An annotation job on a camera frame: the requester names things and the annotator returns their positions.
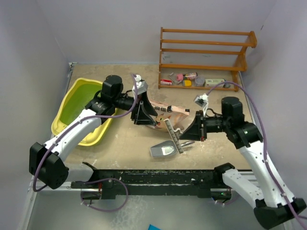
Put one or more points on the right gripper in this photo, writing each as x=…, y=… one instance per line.
x=196, y=132

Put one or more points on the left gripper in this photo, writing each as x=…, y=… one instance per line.
x=139, y=114

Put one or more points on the pink cat litter bag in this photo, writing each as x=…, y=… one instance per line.
x=175, y=114

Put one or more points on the grey ruler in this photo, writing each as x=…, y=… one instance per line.
x=173, y=136

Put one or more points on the silver metal scoop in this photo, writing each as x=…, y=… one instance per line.
x=163, y=149

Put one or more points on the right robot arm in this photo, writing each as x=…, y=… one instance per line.
x=272, y=201

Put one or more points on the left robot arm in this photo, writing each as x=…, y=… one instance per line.
x=46, y=161

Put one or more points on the red white small box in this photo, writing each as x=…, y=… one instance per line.
x=165, y=82

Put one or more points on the green white box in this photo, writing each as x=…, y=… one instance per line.
x=213, y=82

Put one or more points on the yellow green litter box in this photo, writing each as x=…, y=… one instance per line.
x=74, y=101

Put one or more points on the clear round jar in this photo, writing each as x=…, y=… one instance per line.
x=199, y=81

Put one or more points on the orange wooden shelf rack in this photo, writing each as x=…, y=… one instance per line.
x=240, y=64

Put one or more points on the blue object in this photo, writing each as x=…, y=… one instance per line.
x=152, y=227

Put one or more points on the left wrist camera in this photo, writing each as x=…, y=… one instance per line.
x=141, y=85

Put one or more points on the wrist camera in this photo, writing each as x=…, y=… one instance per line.
x=203, y=102
x=141, y=85

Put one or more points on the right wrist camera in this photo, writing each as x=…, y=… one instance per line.
x=203, y=102

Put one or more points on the black base frame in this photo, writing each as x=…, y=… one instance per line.
x=107, y=184

